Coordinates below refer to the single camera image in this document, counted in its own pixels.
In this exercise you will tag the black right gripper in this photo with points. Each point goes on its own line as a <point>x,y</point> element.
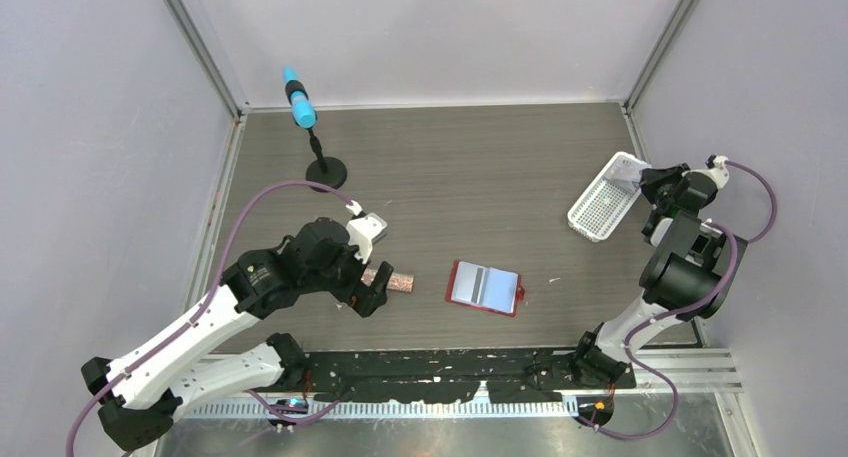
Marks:
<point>652,178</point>

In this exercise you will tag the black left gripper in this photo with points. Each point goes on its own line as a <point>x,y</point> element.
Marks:
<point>364,299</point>

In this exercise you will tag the red leather card holder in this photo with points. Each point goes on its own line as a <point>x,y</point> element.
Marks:
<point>485,288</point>

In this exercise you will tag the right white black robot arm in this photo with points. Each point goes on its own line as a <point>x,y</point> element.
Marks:
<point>689,274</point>

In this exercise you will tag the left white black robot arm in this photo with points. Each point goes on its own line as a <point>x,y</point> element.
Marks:
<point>142,394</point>

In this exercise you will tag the glittery sequin tube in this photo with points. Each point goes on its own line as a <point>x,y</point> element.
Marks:
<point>399,282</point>

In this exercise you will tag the white perforated plastic basket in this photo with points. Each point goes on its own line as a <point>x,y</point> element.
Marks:
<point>603,204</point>

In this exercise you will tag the blue microphone on black stand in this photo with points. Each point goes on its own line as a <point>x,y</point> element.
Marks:
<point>328,171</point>

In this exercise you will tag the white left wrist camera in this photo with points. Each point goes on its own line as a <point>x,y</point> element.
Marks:
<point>365,230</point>

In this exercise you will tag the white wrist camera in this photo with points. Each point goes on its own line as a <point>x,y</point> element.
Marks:
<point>717,170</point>
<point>365,230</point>

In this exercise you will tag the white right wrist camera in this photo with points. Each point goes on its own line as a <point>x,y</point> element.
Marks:
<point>717,170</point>

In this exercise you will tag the white slotted cable duct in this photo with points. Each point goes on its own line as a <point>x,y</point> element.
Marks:
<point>478,407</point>

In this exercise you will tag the aluminium frame rail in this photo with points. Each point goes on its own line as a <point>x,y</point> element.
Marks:
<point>687,369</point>

